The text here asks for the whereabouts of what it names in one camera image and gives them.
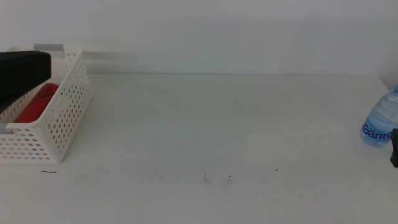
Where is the red cola can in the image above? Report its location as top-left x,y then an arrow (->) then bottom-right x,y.
14,83 -> 60,124

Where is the white perforated plastic basket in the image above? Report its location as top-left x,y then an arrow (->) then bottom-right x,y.
0,45 -> 93,165

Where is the clear water bottle blue label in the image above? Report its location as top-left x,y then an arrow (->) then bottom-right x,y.
359,83 -> 398,148

